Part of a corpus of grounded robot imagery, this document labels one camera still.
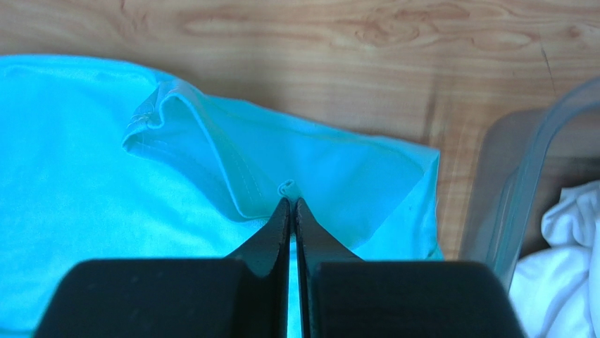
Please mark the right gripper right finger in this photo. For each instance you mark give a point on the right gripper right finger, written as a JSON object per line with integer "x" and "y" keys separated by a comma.
{"x": 343, "y": 295}

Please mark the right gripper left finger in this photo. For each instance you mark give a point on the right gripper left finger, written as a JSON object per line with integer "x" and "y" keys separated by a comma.
{"x": 244, "y": 294}

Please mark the mint green t shirt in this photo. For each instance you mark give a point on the mint green t shirt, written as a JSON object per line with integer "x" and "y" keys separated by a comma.
{"x": 107, "y": 159}

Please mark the white t shirt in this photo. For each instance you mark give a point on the white t shirt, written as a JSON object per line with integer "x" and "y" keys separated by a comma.
{"x": 555, "y": 292}

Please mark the clear plastic bin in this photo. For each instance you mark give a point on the clear plastic bin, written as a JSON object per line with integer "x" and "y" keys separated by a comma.
{"x": 525, "y": 160}

